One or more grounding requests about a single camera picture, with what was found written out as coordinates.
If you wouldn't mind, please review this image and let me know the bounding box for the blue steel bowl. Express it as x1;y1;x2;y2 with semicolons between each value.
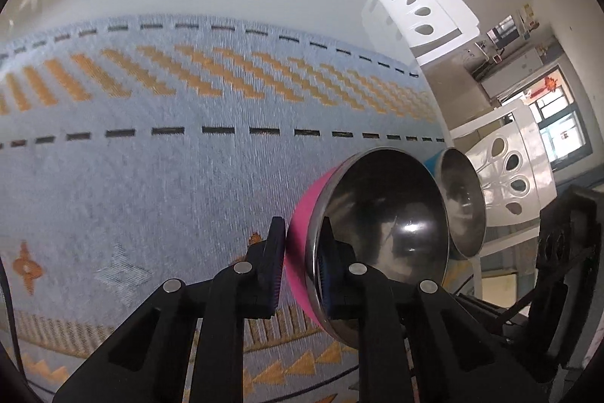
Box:
423;147;487;261

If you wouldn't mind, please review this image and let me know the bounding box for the pink steel bowl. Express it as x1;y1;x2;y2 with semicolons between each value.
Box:
285;147;451;344

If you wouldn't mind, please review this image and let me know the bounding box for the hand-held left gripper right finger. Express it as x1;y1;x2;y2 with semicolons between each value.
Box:
315;218;539;403

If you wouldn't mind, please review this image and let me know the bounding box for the patterned blue tablecloth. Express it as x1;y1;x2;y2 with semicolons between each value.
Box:
0;15;455;403

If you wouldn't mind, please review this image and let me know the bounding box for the white dining chair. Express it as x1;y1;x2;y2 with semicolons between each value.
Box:
448;98;558;304
368;0;479;66

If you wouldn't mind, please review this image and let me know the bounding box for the kitchen window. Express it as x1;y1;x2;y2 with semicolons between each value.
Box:
525;64;593;171

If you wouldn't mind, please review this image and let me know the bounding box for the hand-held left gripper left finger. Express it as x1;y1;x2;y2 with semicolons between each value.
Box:
52;217;287;403

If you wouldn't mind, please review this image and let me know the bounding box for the cluttered kitchen shelf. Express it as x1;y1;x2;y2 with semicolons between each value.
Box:
465;2;563;99

